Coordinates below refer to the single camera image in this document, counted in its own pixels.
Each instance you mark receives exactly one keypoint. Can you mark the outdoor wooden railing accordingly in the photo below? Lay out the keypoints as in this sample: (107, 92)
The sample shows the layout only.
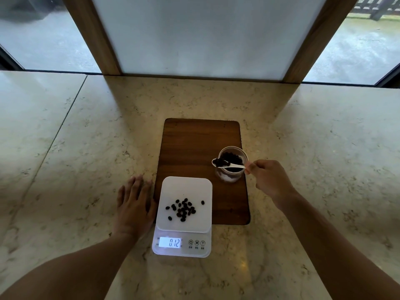
(379, 6)

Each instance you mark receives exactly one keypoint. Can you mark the clear plastic cup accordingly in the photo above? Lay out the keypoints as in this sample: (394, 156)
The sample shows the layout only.
(229, 174)

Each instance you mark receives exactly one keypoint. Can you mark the person's left forearm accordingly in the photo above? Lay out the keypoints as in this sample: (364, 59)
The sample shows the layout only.
(65, 271)

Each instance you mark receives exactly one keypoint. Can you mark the white digital kitchen scale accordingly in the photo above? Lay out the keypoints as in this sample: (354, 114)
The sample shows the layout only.
(184, 221)

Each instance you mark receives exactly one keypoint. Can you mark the person's right fingers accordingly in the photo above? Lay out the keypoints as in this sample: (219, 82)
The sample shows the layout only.
(252, 168)

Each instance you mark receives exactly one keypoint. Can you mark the person's right forearm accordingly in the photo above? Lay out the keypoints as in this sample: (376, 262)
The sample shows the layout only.
(337, 249)

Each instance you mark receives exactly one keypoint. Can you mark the person's left hand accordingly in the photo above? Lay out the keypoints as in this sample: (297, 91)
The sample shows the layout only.
(134, 212)

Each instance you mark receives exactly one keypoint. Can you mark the person's left little finger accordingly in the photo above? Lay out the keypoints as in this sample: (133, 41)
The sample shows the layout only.
(121, 197)

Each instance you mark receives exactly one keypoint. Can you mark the person's left middle finger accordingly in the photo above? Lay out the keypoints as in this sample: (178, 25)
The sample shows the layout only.
(139, 187)

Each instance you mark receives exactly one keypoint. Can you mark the black beans in cup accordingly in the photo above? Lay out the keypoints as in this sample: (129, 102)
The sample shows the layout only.
(234, 157)

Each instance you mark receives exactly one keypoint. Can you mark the black beans on spoon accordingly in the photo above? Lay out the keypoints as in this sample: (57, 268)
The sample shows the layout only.
(220, 162)

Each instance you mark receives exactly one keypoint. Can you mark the black window frame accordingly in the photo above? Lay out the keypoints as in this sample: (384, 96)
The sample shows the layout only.
(390, 78)
(9, 60)

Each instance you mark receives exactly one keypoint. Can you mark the scattered black beans on scale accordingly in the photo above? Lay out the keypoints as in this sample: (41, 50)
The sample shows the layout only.
(183, 210)

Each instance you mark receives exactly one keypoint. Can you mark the dark wooden board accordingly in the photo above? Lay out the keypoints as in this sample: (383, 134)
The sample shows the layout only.
(193, 146)

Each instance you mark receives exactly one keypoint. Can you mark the white plastic spoon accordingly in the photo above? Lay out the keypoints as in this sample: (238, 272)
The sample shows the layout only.
(235, 165)

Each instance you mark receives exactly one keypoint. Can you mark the wooden pillar trim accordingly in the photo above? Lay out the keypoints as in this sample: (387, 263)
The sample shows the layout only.
(318, 40)
(93, 37)

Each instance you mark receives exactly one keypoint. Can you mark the person's right hand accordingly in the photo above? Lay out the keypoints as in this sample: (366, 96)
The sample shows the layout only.
(272, 181)

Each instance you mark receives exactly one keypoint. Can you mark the person's left thumb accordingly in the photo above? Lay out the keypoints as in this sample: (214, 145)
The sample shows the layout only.
(153, 210)

